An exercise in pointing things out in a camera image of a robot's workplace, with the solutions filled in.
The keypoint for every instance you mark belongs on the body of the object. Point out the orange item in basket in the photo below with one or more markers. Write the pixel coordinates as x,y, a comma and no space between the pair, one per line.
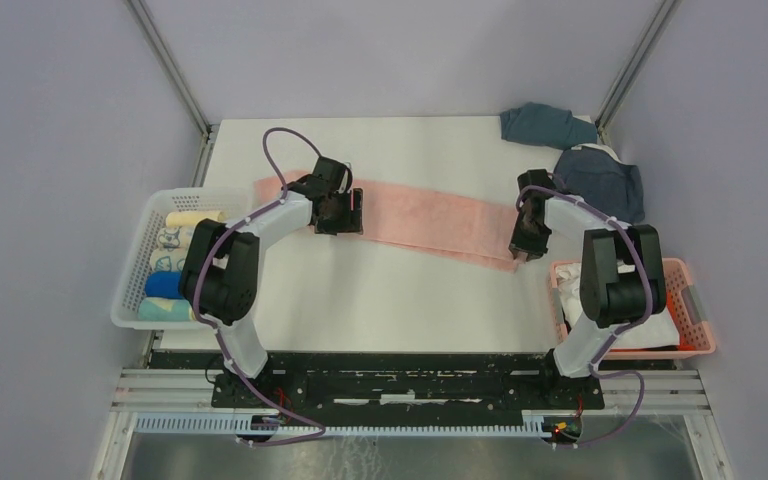
684,344

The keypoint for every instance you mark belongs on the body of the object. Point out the white towel in basket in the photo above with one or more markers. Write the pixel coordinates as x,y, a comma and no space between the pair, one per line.
658,331

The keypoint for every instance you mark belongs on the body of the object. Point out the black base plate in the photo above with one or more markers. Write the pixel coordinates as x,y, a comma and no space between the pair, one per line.
388,390

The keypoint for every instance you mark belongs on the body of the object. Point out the white plastic basket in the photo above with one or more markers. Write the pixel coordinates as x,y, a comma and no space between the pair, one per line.
233,202

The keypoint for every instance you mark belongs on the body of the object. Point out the teal blue towel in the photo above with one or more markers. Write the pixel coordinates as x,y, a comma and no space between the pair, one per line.
537,124

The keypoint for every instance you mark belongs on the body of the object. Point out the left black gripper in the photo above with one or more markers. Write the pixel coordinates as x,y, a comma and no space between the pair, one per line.
352,220

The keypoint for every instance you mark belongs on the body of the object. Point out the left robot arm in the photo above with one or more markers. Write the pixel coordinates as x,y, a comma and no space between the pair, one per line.
223,268

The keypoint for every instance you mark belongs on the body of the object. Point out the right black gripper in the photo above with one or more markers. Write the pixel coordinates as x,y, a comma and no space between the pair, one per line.
519,242

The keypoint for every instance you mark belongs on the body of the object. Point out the pink towel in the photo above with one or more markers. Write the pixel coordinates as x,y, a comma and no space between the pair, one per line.
438,223

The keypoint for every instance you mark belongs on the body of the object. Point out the pink plastic basket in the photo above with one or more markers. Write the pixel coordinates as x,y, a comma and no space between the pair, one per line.
691,316

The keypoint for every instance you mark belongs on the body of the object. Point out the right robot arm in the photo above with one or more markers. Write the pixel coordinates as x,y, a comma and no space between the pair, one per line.
621,283

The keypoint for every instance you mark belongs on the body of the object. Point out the blue rolled towel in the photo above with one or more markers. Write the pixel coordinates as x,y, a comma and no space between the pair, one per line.
163,284

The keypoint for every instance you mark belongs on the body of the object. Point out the white cable duct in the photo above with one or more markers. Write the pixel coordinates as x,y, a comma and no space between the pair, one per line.
239,424

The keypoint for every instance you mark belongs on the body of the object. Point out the dark blue towel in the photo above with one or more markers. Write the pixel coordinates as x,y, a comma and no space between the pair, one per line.
594,172

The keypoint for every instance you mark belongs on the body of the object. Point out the patterned rolled towel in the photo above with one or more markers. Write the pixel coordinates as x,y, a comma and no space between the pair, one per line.
178,237
167,259

